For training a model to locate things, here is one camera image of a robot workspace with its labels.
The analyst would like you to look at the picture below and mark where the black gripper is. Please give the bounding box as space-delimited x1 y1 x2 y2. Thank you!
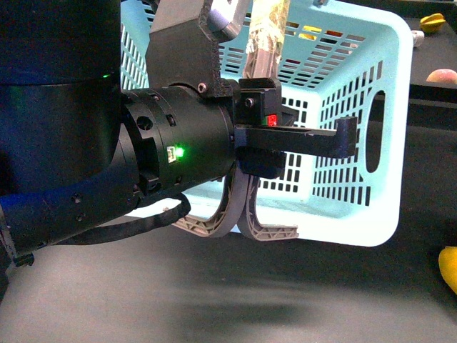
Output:
121 79 286 200

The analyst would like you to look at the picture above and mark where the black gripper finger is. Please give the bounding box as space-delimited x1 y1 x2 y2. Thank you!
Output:
234 116 358 157

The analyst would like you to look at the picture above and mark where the light blue plastic basket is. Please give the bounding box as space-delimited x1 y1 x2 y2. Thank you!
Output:
119 0 414 248

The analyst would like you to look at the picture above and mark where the yellow mango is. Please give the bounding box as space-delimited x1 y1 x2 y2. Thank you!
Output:
438 246 457 294

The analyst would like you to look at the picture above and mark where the pink peach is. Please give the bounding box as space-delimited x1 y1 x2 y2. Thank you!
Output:
426 69 457 84

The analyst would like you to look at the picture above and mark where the yellow starfruit right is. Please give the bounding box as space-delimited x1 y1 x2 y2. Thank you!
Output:
420 13 446 34

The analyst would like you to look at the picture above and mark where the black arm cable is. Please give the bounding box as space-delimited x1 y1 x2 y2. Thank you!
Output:
53 192 192 246

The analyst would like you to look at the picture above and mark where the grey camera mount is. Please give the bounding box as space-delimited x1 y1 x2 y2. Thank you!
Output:
146 0 250 99

